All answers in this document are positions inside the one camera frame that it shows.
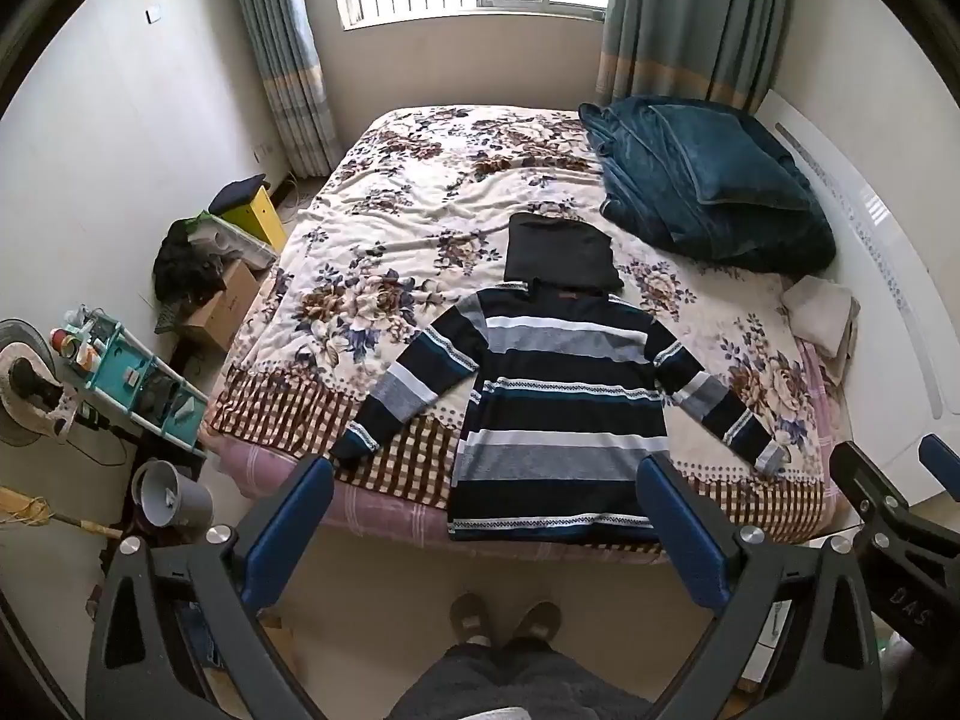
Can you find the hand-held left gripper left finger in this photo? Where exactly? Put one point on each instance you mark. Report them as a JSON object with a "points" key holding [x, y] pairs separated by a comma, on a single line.
{"points": [[289, 532]]}

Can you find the floral checked bed blanket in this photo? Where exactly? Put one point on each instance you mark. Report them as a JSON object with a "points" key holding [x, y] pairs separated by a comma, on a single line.
{"points": [[420, 187]]}

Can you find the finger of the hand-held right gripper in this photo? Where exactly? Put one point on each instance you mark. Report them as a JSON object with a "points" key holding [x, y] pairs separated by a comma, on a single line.
{"points": [[943, 469], [870, 491]]}

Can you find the dark cushion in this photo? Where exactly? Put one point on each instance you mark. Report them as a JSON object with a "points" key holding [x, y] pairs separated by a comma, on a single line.
{"points": [[236, 193]]}

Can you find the teal folded quilt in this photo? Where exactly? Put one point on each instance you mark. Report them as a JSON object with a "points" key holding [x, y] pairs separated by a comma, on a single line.
{"points": [[697, 172]]}

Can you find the beige folded towel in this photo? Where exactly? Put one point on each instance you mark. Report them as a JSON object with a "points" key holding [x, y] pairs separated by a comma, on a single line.
{"points": [[817, 311]]}

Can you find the person's grey pants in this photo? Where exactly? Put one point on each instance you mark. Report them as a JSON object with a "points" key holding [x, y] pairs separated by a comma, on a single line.
{"points": [[517, 682]]}

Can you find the yellow box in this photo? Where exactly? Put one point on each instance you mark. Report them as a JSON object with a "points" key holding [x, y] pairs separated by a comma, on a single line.
{"points": [[266, 217]]}

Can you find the grey bucket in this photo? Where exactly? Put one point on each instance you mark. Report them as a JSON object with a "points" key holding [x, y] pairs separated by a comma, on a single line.
{"points": [[176, 502]]}

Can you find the clear plastic storage box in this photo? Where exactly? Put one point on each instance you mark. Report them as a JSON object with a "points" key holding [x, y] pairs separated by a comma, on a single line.
{"points": [[240, 244]]}

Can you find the pink checked bed sheet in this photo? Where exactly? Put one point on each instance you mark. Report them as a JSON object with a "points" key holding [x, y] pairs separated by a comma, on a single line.
{"points": [[390, 517]]}

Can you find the brown slipper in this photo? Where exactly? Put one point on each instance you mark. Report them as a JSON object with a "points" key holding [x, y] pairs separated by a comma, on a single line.
{"points": [[469, 615], [538, 621]]}

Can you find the teal shelf cart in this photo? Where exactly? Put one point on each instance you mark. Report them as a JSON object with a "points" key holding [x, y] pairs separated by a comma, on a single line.
{"points": [[120, 349]]}

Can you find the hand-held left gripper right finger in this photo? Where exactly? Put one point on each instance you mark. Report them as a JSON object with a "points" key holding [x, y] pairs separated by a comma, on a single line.
{"points": [[679, 532]]}

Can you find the striped knit sweater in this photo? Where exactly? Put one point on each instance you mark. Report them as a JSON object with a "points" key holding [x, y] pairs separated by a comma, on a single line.
{"points": [[555, 420]]}

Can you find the broom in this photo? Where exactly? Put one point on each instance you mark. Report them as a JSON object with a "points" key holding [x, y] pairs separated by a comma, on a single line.
{"points": [[75, 523]]}

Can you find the cardboard box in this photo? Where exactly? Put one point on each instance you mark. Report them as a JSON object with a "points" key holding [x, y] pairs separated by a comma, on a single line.
{"points": [[225, 307]]}

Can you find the black folded garment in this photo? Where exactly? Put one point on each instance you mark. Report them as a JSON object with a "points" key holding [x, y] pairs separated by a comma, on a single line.
{"points": [[559, 251]]}

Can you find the grey-green curtain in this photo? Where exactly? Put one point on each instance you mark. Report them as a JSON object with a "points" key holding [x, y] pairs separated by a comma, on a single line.
{"points": [[675, 30], [289, 75]]}

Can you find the black clothes pile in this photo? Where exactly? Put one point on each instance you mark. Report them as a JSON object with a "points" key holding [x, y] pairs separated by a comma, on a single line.
{"points": [[184, 262]]}

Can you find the standing fan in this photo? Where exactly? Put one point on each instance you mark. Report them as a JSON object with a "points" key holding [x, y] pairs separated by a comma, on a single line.
{"points": [[30, 382]]}

